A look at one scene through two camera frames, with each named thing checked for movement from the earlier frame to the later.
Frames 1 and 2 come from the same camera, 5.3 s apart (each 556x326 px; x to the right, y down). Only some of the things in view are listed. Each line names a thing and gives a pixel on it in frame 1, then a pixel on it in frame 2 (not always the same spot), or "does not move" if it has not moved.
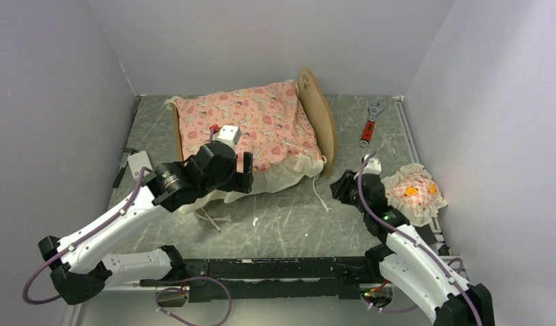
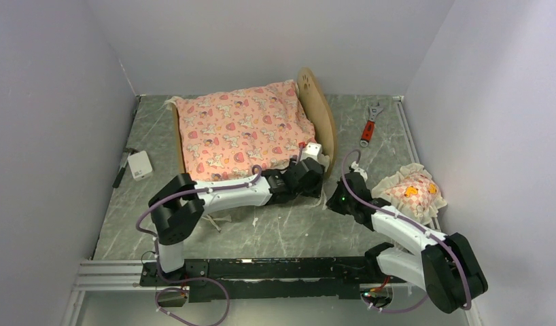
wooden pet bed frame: [317, 102] does not move
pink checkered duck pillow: [415, 193] does not move
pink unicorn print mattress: [275, 125] does not move
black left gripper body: [232, 180] -> [313, 190]
